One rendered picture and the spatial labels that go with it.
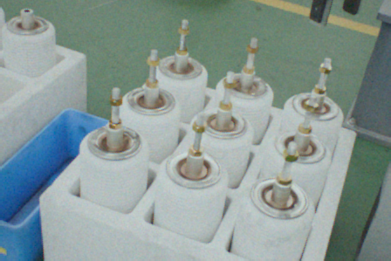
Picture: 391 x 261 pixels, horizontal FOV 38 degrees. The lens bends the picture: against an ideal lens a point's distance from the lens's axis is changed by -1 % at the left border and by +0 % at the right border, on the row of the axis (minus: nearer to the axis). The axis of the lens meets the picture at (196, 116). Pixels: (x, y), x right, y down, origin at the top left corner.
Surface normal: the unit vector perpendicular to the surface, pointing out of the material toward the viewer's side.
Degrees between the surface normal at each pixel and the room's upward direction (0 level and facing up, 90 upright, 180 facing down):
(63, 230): 90
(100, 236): 90
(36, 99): 90
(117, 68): 0
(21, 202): 88
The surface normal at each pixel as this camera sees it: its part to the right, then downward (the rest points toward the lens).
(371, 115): -0.43, 0.48
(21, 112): 0.91, 0.31
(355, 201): 0.11, -0.81
